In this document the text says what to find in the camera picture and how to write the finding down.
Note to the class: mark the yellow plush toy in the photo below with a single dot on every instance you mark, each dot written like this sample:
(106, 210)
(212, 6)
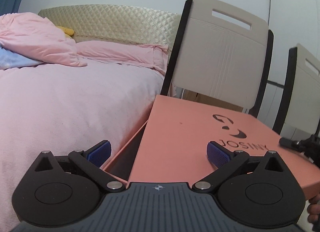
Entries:
(67, 31)

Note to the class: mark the pink pillow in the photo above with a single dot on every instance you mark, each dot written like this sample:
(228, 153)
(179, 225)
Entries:
(151, 56)

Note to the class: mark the beige chair near bed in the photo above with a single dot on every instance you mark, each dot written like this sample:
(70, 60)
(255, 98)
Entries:
(223, 52)

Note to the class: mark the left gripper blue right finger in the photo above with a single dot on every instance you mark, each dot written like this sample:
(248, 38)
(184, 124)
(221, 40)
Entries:
(229, 164)

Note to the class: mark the beige chair by wall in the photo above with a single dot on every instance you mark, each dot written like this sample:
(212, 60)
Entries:
(298, 113)

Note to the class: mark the right hand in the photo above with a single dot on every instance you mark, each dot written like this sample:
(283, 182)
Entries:
(313, 209)

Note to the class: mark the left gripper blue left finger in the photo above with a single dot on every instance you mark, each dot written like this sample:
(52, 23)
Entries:
(89, 162)

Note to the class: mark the beige quilted headboard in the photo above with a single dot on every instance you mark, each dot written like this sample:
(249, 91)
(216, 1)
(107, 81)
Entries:
(116, 23)

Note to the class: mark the wooden drawer cabinet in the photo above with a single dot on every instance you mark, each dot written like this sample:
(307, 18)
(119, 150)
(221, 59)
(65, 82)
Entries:
(199, 98)

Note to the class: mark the pink shoe box lid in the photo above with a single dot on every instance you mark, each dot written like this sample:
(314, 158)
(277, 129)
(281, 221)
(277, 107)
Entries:
(174, 144)

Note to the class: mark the pink bed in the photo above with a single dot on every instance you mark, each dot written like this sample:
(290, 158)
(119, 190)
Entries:
(60, 109)

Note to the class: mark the pink duvet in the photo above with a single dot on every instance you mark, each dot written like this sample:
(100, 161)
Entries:
(39, 39)

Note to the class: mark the pink open shoe box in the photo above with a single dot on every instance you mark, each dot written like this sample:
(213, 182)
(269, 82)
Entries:
(120, 166)

